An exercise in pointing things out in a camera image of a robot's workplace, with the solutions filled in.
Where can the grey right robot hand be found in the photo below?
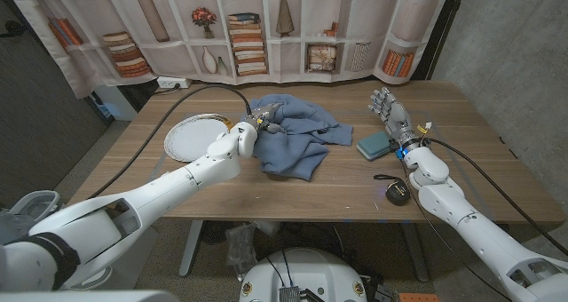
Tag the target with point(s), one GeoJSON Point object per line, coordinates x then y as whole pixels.
{"type": "Point", "coordinates": [397, 117]}

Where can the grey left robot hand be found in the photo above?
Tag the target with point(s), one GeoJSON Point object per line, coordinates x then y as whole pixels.
{"type": "Point", "coordinates": [266, 117]}

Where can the blue hoodie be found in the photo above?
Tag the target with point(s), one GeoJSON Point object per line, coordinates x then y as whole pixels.
{"type": "Point", "coordinates": [302, 137]}

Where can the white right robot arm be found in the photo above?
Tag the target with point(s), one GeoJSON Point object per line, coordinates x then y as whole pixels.
{"type": "Point", "coordinates": [479, 231]}

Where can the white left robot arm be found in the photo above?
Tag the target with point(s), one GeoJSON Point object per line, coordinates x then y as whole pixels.
{"type": "Point", "coordinates": [160, 195]}

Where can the teal soap box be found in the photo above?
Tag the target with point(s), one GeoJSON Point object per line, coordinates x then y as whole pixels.
{"type": "Point", "coordinates": [373, 146]}

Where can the white gold-rimmed paper plate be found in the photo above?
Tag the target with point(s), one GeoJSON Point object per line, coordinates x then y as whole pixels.
{"type": "Point", "coordinates": [191, 137]}

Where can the orange box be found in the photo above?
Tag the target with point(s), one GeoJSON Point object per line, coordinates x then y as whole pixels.
{"type": "Point", "coordinates": [417, 298]}

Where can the printed bookshelf backdrop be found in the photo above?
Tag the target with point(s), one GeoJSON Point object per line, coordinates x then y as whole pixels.
{"type": "Point", "coordinates": [284, 58]}

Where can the black tape measure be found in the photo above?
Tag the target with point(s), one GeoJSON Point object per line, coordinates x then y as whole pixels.
{"type": "Point", "coordinates": [397, 193]}

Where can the white power strip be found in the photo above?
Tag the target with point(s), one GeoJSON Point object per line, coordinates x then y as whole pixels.
{"type": "Point", "coordinates": [173, 82]}

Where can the black backdrop stand pole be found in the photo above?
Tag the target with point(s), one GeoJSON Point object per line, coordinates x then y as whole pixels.
{"type": "Point", "coordinates": [444, 26]}

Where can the clear plastic bag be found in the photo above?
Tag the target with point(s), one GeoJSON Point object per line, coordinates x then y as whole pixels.
{"type": "Point", "coordinates": [240, 248]}

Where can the grey table leg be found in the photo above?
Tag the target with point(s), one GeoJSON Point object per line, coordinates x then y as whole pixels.
{"type": "Point", "coordinates": [416, 253]}
{"type": "Point", "coordinates": [191, 248]}

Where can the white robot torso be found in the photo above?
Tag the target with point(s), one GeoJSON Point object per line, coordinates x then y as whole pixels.
{"type": "Point", "coordinates": [306, 271]}

